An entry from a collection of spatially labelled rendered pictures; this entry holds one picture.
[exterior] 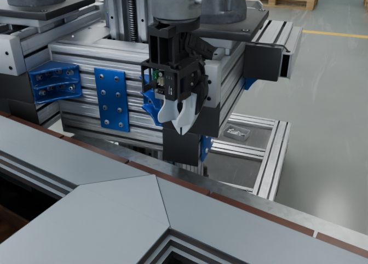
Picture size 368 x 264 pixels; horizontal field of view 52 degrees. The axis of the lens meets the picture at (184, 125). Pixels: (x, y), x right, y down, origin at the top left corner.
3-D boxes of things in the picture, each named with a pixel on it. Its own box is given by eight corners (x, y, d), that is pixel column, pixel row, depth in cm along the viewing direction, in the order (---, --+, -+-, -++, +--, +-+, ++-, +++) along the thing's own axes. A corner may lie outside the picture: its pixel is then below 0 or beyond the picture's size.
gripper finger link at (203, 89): (179, 111, 66) (178, 64, 62) (184, 107, 67) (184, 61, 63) (202, 118, 64) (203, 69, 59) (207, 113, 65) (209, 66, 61)
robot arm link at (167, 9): (168, -18, 59) (214, -14, 56) (169, 11, 62) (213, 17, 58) (139, -11, 54) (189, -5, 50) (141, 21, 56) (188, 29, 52)
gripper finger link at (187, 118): (167, 145, 65) (166, 97, 61) (185, 130, 70) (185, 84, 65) (183, 150, 64) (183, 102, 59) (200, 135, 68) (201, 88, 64)
